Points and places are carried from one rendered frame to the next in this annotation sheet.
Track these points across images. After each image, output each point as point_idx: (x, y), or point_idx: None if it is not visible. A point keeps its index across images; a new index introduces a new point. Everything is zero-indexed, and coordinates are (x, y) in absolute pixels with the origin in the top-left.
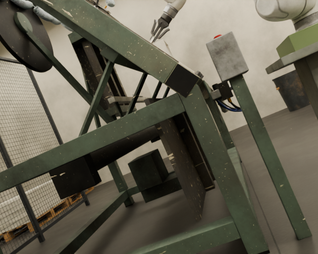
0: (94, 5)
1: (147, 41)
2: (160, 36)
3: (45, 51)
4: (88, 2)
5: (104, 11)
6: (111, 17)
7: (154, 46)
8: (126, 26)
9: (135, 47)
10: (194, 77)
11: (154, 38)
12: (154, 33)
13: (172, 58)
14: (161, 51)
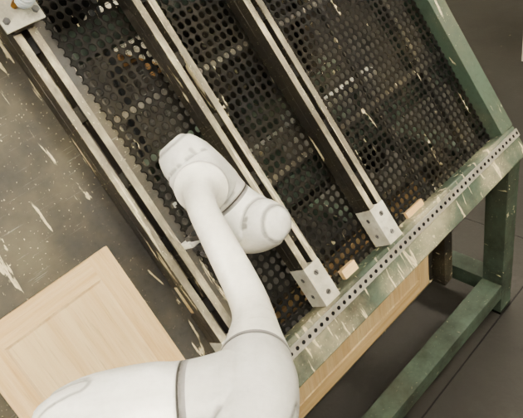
0: (56, 99)
1: (163, 259)
2: (204, 255)
3: None
4: (43, 83)
5: (76, 130)
6: (91, 154)
7: (177, 279)
8: (122, 198)
9: None
10: None
11: (194, 246)
12: (193, 240)
13: (209, 328)
14: (190, 298)
